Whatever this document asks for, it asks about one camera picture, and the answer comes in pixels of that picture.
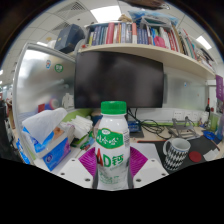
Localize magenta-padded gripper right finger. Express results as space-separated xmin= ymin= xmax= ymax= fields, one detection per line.
xmin=128 ymin=146 xmax=169 ymax=189

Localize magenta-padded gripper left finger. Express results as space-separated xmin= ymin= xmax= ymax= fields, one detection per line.
xmin=57 ymin=147 xmax=98 ymax=189

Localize white drink bottle green cap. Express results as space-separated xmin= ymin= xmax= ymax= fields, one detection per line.
xmin=94 ymin=100 xmax=132 ymax=191

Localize blue tissue pack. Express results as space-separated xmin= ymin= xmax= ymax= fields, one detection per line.
xmin=42 ymin=138 xmax=72 ymax=172

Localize black white diamond mug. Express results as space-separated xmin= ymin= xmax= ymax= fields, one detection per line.
xmin=162 ymin=137 xmax=192 ymax=172

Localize white napkin stack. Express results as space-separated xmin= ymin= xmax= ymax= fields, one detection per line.
xmin=68 ymin=114 xmax=94 ymax=139

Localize small blue box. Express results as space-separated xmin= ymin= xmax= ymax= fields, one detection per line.
xmin=127 ymin=120 xmax=141 ymax=133

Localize flat round red coaster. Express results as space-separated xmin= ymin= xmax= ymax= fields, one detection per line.
xmin=188 ymin=150 xmax=204 ymax=164

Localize grey metal laptop stand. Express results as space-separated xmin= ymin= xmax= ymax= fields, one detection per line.
xmin=169 ymin=116 xmax=200 ymax=139

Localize tissue box with white tissue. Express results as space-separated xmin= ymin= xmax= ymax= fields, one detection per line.
xmin=21 ymin=107 xmax=76 ymax=159

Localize black desk mat red edge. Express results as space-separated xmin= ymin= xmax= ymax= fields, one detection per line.
xmin=154 ymin=134 xmax=224 ymax=168

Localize dark wine bottle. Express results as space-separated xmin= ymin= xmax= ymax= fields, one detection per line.
xmin=205 ymin=97 xmax=212 ymax=126

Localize frosted desk partition panel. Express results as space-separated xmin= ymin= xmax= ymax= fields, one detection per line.
xmin=13 ymin=43 xmax=77 ymax=161

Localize black computer monitor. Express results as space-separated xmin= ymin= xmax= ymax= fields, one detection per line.
xmin=73 ymin=50 xmax=165 ymax=109

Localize purple hanging banner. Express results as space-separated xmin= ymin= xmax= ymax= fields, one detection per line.
xmin=214 ymin=74 xmax=224 ymax=103

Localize dark blue box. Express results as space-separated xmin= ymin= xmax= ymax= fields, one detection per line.
xmin=54 ymin=23 xmax=86 ymax=54

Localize ceiling light panels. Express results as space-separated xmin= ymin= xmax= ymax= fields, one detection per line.
xmin=89 ymin=4 xmax=213 ymax=51

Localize black cable bundle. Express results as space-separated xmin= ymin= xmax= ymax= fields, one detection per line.
xmin=126 ymin=108 xmax=174 ymax=140

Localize white wall socket row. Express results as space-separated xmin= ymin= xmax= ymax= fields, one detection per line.
xmin=173 ymin=109 xmax=201 ymax=122

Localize coiled blue cable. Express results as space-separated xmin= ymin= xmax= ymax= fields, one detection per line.
xmin=203 ymin=129 xmax=221 ymax=141

